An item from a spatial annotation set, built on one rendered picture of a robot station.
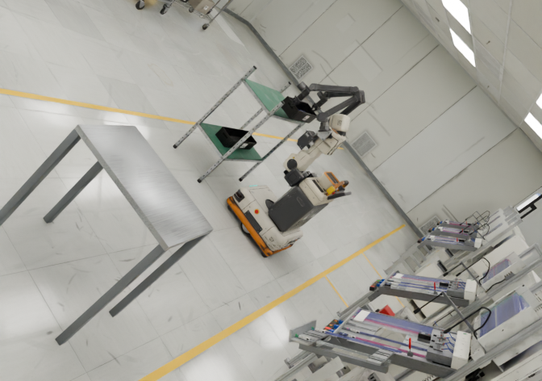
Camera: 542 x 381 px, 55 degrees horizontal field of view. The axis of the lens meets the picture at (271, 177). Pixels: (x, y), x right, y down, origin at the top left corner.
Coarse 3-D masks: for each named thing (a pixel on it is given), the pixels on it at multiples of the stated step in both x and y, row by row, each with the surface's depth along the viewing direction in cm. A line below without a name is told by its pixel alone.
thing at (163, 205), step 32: (96, 128) 245; (128, 128) 270; (128, 160) 248; (160, 160) 273; (128, 192) 230; (160, 192) 250; (0, 224) 259; (160, 224) 231; (192, 224) 253; (160, 256) 229
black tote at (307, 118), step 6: (288, 96) 468; (288, 102) 467; (294, 102) 492; (282, 108) 470; (288, 108) 468; (294, 108) 465; (300, 108) 519; (306, 108) 520; (288, 114) 468; (294, 114) 466; (300, 114) 476; (306, 114) 488; (312, 114) 518; (300, 120) 493; (306, 120) 506; (312, 120) 518
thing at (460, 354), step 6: (462, 336) 317; (468, 336) 318; (456, 342) 304; (462, 342) 305; (468, 342) 306; (456, 348) 294; (462, 348) 295; (468, 348) 297; (456, 354) 284; (462, 354) 285; (468, 354) 286; (456, 360) 281; (462, 360) 280; (456, 366) 281; (462, 378) 280
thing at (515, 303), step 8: (512, 296) 313; (520, 296) 312; (504, 304) 309; (512, 304) 296; (520, 304) 291; (528, 304) 311; (488, 312) 318; (496, 312) 305; (504, 312) 292; (512, 312) 281; (488, 320) 301; (496, 320) 288; (504, 320) 277; (488, 328) 285; (480, 336) 282
